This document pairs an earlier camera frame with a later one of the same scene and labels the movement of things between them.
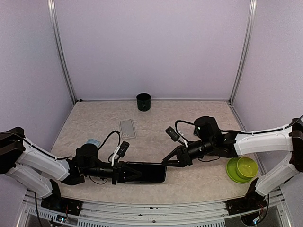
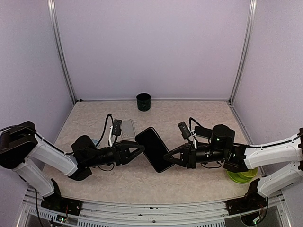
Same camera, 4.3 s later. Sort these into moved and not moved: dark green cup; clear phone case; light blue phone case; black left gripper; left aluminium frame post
Moved: black left gripper
Not moved: left aluminium frame post; dark green cup; clear phone case; light blue phone case
